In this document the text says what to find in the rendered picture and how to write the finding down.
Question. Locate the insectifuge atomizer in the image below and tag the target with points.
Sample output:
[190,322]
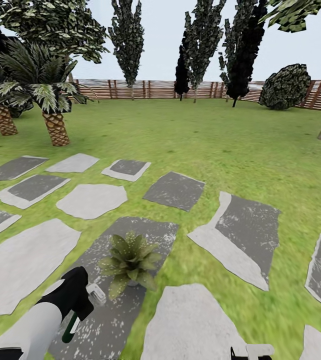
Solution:
[71,329]

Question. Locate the pot plant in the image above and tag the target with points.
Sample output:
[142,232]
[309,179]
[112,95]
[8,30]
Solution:
[132,257]

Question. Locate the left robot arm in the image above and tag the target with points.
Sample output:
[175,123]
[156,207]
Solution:
[30,337]

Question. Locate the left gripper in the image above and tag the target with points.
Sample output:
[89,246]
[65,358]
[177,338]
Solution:
[83,308]

